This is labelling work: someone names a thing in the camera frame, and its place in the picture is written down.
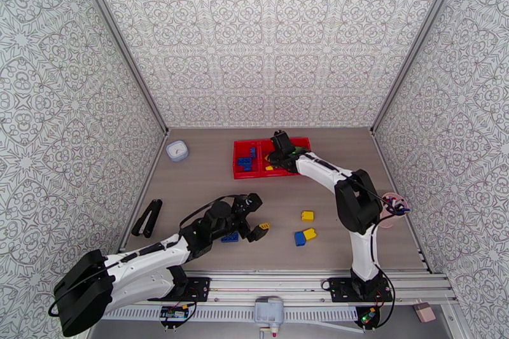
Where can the white plastic device box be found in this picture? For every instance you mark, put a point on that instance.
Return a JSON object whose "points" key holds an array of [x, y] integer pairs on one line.
{"points": [[269, 310]]}

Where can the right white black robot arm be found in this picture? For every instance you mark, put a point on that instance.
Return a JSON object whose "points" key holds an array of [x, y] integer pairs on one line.
{"points": [[358, 202]]}

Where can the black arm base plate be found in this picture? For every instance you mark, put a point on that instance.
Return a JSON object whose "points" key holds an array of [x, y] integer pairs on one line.
{"points": [[199, 289], [340, 292]]}

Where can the aluminium frame post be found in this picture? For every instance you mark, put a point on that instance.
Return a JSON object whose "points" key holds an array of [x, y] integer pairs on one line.
{"points": [[121, 41], [415, 41]]}

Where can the small blue lego brick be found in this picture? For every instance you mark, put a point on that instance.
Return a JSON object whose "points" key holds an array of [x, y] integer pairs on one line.
{"points": [[253, 150], [300, 239], [243, 161]]}

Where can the large blue lego brick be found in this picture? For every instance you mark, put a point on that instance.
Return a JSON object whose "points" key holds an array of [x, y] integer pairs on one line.
{"points": [[230, 237], [246, 168]]}

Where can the aluminium side rail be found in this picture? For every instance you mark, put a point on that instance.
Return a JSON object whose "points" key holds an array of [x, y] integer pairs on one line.
{"points": [[389, 169], [151, 169]]}

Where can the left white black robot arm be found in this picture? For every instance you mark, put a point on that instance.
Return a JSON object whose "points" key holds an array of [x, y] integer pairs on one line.
{"points": [[139, 270]]}

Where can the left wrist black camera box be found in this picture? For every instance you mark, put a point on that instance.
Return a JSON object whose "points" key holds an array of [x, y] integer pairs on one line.
{"points": [[248, 202]]}

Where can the pink power adapter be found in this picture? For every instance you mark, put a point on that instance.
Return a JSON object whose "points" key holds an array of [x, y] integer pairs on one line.
{"points": [[422, 312]]}

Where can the white square lidded container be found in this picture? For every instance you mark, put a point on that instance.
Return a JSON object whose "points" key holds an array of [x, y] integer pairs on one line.
{"points": [[177, 150]]}

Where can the small circuit board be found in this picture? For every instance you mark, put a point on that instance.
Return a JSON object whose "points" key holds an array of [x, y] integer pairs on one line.
{"points": [[368, 316], [173, 313]]}

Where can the long aluminium frame rail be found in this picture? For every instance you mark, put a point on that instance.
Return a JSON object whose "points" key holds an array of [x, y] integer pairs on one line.
{"points": [[270, 284]]}

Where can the black folding tool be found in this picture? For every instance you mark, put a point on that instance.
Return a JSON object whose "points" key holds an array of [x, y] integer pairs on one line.
{"points": [[153, 210]]}

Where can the pink metal bucket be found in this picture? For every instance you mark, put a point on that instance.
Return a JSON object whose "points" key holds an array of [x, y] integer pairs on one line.
{"points": [[387, 222]]}

